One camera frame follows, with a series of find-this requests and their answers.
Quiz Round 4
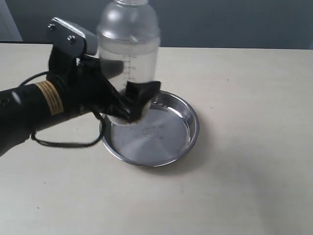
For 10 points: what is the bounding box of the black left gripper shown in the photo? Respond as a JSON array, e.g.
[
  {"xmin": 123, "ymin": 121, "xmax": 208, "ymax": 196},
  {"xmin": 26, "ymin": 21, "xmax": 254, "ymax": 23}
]
[{"xmin": 46, "ymin": 46, "xmax": 161, "ymax": 123}]

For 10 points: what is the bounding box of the clear plastic bottle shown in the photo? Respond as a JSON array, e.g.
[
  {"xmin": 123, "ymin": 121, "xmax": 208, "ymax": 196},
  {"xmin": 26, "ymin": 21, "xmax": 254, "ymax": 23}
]
[{"xmin": 96, "ymin": 0, "xmax": 161, "ymax": 126}]

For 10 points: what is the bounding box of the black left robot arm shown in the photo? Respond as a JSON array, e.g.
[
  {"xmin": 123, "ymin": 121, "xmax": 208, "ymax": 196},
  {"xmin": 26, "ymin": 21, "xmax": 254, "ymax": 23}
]
[{"xmin": 0, "ymin": 47, "xmax": 161, "ymax": 154}]

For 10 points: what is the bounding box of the round stainless steel plate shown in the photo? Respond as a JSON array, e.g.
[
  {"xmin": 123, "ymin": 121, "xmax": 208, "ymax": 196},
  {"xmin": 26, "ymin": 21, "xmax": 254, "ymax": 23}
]
[{"xmin": 99, "ymin": 91, "xmax": 200, "ymax": 167}]

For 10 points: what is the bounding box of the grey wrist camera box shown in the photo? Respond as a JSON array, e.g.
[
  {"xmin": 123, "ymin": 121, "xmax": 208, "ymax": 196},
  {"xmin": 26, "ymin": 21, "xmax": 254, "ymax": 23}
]
[{"xmin": 46, "ymin": 17, "xmax": 99, "ymax": 67}]

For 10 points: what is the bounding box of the black cable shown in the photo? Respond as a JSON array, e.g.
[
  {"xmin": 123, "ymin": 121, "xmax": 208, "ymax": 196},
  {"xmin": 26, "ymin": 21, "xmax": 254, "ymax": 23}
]
[{"xmin": 18, "ymin": 71, "xmax": 106, "ymax": 148}]

